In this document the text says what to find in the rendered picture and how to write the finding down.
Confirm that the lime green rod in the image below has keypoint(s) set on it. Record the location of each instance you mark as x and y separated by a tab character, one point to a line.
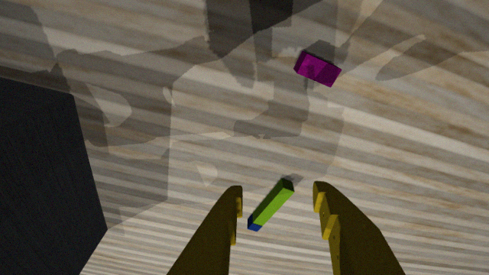
273	201

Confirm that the magenta cube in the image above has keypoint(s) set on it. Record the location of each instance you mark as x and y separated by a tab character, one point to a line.
316	69

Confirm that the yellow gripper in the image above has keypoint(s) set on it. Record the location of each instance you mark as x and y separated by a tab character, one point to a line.
356	244

